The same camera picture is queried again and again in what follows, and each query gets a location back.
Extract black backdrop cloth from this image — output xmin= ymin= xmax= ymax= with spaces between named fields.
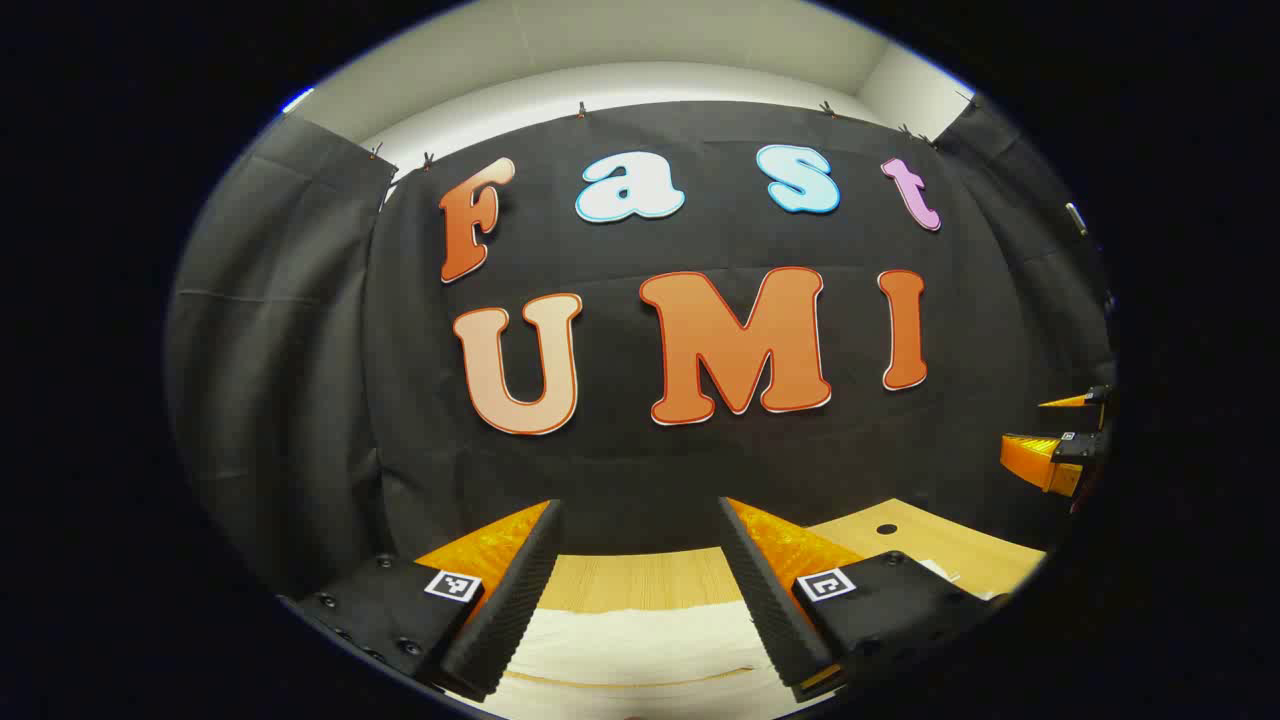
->
xmin=165 ymin=95 xmax=1119 ymax=601

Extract white jeans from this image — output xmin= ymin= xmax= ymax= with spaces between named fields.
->
xmin=470 ymin=558 xmax=1001 ymax=719

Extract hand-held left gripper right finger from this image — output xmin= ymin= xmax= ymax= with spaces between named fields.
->
xmin=716 ymin=495 xmax=1013 ymax=703

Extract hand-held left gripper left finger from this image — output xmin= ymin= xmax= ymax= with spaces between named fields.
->
xmin=280 ymin=498 xmax=566 ymax=703

